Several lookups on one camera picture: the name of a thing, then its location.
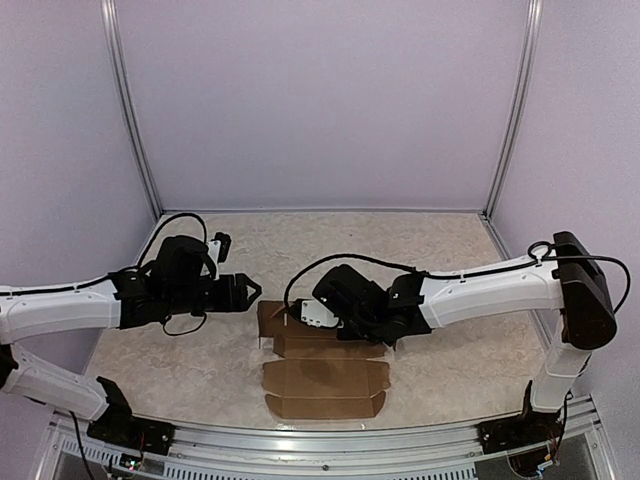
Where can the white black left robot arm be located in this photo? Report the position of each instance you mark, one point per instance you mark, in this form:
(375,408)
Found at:
(125,299)

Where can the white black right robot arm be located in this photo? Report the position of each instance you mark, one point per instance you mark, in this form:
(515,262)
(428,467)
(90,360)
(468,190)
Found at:
(560,276)

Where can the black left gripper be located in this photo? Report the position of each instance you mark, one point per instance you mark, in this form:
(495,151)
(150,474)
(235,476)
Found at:
(229,298)

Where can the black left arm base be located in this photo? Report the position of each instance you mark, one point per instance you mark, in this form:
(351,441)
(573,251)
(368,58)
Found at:
(119,426)

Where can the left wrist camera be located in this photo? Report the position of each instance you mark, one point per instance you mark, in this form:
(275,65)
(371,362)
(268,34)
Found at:
(218,250)

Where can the right aluminium frame post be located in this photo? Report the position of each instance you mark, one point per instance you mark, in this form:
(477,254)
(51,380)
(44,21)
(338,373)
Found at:
(517,107)

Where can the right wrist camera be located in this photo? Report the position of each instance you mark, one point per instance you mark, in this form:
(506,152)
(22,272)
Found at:
(314,314)

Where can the aluminium front rail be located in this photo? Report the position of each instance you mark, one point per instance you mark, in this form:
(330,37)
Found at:
(446,451)

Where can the aluminium frame post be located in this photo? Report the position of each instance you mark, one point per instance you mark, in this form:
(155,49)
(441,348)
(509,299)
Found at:
(517,107)
(117,60)

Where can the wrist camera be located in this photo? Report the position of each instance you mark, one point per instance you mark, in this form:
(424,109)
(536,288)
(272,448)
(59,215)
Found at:
(314,314)
(218,250)

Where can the brown cardboard box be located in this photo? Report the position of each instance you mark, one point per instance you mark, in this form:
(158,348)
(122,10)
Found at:
(316,376)

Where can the left aluminium frame post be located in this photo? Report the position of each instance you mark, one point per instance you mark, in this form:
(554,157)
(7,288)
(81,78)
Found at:
(117,60)

